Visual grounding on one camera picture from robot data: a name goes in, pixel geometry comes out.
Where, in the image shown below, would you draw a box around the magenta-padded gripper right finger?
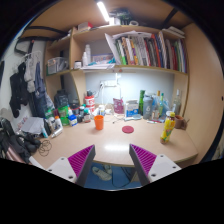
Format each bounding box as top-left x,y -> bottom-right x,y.
128,143 -> 183,187

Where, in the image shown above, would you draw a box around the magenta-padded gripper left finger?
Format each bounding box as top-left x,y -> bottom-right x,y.
45,144 -> 97,188

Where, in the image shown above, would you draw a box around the yellow-capped yellow drink bottle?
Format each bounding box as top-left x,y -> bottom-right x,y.
159,110 -> 177,145

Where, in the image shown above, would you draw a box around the grey sneaker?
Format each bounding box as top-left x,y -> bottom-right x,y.
91,165 -> 113,182
102,164 -> 114,175

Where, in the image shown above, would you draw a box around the blue-capped white bottle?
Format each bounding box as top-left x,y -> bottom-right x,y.
68,114 -> 79,128

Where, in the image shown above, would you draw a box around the red round coaster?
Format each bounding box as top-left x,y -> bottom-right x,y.
121,125 -> 135,135

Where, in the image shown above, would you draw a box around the green container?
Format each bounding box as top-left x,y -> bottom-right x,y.
57,104 -> 70,127

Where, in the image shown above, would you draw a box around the orange plastic cup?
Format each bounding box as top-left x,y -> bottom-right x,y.
93,114 -> 105,131

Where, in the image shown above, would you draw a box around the light blue hairbrush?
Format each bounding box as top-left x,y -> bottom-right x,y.
123,113 -> 143,122

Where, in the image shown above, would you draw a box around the black bag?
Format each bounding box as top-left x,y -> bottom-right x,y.
0,117 -> 43,164

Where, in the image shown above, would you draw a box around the white pill bottle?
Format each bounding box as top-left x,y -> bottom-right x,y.
98,104 -> 106,117

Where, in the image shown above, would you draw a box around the green bottle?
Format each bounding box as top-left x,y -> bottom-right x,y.
138,89 -> 146,116

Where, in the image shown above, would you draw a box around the black backpack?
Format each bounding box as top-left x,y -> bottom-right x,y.
53,89 -> 70,109

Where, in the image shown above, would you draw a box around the red and white canister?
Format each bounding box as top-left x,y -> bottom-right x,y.
83,95 -> 96,114

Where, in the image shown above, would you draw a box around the maroon pouch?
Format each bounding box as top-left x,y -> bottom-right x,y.
112,97 -> 125,115

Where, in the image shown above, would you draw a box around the hanging dark clothes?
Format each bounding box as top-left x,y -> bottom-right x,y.
9,51 -> 48,119

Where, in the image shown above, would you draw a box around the ceiling light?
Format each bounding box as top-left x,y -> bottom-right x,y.
96,1 -> 111,24

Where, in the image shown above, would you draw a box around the black cable coil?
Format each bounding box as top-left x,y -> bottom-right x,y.
37,139 -> 53,158

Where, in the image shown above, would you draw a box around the white cable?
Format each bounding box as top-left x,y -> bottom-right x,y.
98,73 -> 122,111

